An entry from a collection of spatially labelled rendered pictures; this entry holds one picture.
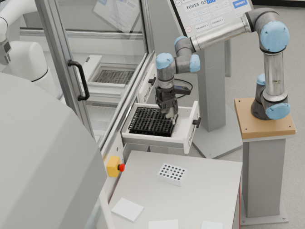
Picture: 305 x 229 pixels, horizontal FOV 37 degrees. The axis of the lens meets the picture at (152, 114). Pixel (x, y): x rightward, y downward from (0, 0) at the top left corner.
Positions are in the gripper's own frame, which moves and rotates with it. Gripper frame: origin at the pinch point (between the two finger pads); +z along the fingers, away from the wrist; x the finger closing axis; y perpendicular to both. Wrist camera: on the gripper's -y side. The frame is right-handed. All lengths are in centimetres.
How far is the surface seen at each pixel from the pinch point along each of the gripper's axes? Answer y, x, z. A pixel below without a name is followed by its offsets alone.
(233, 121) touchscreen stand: -82, -69, 94
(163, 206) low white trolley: 23.8, 30.4, 21.9
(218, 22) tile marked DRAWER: -65, -61, -2
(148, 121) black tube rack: 8.9, -12.2, 8.1
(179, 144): 2.4, 8.5, 11.4
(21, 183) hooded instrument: 75, 73, -67
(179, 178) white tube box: 10.6, 21.7, 18.9
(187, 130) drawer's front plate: -2.8, 8.1, 5.0
